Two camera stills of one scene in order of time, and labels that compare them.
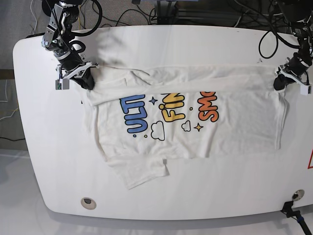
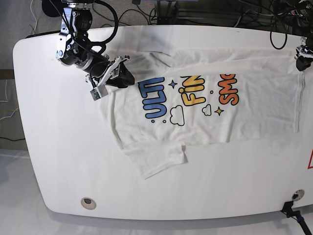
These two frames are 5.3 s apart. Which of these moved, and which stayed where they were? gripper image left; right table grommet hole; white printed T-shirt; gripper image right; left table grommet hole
Moved: gripper image left; white printed T-shirt; gripper image right
Stayed: left table grommet hole; right table grommet hole
